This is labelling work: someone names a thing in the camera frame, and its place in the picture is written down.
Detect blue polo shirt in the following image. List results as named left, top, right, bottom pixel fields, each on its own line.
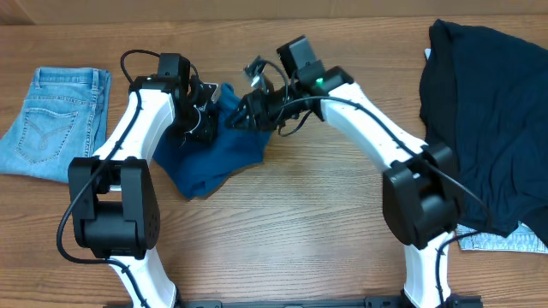
left=153, top=83, right=271, bottom=199

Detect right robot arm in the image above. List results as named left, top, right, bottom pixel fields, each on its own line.
left=226, top=36, right=464, bottom=307

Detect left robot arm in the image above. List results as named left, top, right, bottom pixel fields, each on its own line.
left=56, top=53, right=218, bottom=307

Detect folded light blue jeans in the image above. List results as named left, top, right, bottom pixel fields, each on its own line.
left=1, top=67, right=111, bottom=183

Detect dark navy shirt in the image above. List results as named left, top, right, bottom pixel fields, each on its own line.
left=420, top=20, right=547, bottom=243

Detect light grey denim garment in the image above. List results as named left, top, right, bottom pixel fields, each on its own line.
left=458, top=222, right=547, bottom=254

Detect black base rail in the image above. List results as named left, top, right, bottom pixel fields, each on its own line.
left=102, top=295, right=485, bottom=308

